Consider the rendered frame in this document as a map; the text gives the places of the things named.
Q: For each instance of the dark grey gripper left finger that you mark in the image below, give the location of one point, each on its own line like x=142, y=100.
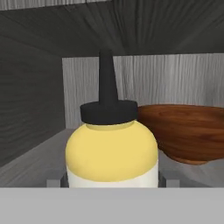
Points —
x=55, y=183

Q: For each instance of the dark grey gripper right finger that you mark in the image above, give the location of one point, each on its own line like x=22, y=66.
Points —
x=170, y=183

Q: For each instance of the yellow condiment bottle black cap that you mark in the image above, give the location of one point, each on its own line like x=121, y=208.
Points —
x=110, y=151

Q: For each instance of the brown wooden bowl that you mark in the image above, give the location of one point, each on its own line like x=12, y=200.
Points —
x=186, y=131

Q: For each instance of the grey wooden cabinet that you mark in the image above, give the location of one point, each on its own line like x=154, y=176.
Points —
x=35, y=87

